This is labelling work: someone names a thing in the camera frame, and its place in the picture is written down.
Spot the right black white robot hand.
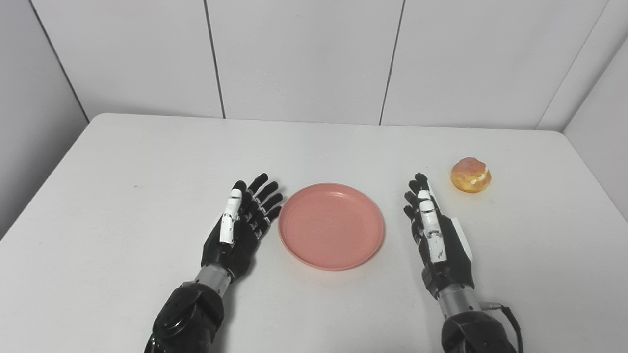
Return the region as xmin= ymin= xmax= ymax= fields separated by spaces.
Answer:
xmin=403 ymin=173 xmax=475 ymax=300

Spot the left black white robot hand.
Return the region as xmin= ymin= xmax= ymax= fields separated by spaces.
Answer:
xmin=201 ymin=173 xmax=284 ymax=282

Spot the golden cream puff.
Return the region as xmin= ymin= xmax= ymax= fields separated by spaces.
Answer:
xmin=450 ymin=157 xmax=492 ymax=194

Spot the pink round plate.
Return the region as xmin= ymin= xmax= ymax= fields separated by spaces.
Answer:
xmin=278 ymin=183 xmax=386 ymax=271

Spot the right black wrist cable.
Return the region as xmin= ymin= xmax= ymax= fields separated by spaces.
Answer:
xmin=480 ymin=302 xmax=524 ymax=353

